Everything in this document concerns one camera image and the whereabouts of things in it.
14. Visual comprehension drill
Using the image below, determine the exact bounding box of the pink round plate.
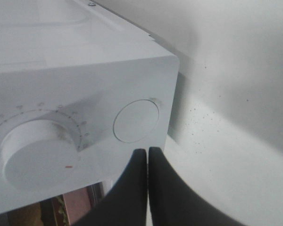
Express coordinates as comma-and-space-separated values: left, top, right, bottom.
62, 186, 94, 225

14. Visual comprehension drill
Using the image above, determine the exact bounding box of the white microwave oven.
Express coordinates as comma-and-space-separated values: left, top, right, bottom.
0, 0, 179, 214

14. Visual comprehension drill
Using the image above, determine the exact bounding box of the white microwave knob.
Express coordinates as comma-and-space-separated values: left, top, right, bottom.
0, 110, 82, 191

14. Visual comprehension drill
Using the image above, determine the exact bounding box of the burger with lettuce and cheese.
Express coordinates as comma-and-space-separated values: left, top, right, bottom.
56, 195, 68, 226

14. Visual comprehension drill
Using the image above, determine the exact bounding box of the round white door button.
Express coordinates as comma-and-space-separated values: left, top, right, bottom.
113, 99, 159, 143

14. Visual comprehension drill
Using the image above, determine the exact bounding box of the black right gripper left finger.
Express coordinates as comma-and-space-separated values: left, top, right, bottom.
74, 149, 148, 226

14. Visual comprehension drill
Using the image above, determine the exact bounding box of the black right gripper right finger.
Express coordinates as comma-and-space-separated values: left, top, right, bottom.
148, 147, 243, 226

